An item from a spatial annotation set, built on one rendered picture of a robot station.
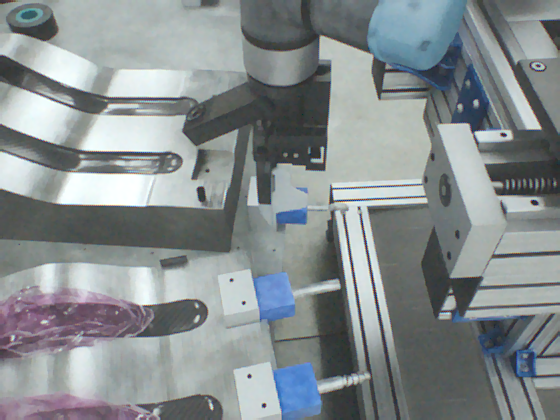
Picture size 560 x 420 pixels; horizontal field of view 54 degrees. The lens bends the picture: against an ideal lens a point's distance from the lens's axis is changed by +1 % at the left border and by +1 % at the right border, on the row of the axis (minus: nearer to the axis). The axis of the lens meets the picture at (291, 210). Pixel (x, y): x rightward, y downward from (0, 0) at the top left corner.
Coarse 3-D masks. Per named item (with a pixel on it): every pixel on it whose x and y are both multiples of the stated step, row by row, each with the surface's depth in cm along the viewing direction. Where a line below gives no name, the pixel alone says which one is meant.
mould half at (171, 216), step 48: (0, 48) 75; (48, 48) 77; (0, 96) 70; (192, 96) 76; (96, 144) 71; (144, 144) 70; (192, 144) 70; (240, 144) 74; (0, 192) 63; (48, 192) 65; (96, 192) 65; (144, 192) 65; (192, 192) 64; (48, 240) 71; (96, 240) 70; (144, 240) 69; (192, 240) 68
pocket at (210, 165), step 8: (200, 152) 70; (208, 152) 69; (216, 152) 69; (224, 152) 69; (200, 160) 70; (208, 160) 71; (216, 160) 70; (224, 160) 70; (232, 160) 70; (200, 168) 71; (208, 168) 71; (216, 168) 71; (224, 168) 71; (232, 168) 69; (192, 176) 67; (200, 176) 70; (208, 176) 70; (216, 176) 70; (224, 176) 70
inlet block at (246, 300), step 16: (240, 272) 58; (224, 288) 57; (240, 288) 57; (256, 288) 59; (272, 288) 59; (288, 288) 59; (304, 288) 59; (320, 288) 60; (336, 288) 60; (224, 304) 56; (240, 304) 56; (256, 304) 56; (272, 304) 57; (288, 304) 57; (240, 320) 57; (256, 320) 57; (272, 320) 59
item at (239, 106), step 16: (224, 96) 60; (240, 96) 58; (256, 96) 56; (192, 112) 60; (208, 112) 59; (224, 112) 58; (240, 112) 57; (256, 112) 57; (272, 112) 57; (192, 128) 59; (208, 128) 59; (224, 128) 59
